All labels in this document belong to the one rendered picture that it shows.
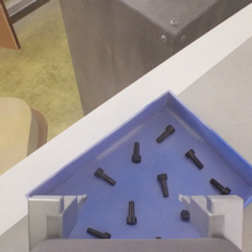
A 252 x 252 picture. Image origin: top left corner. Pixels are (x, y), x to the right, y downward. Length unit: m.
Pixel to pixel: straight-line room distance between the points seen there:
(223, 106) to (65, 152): 0.13
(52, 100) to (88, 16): 0.89
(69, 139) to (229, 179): 0.12
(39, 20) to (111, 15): 1.27
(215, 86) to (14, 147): 0.41
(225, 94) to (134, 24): 0.21
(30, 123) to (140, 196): 0.42
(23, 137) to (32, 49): 1.03
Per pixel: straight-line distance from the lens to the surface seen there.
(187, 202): 0.16
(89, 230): 0.22
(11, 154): 0.60
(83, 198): 0.17
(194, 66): 0.30
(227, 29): 0.34
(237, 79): 0.30
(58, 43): 1.60
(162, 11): 0.44
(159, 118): 0.26
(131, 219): 0.22
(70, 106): 1.37
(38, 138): 0.67
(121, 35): 0.50
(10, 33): 0.60
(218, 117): 0.27
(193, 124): 0.25
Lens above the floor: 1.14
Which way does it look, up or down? 61 degrees down
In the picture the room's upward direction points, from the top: straight up
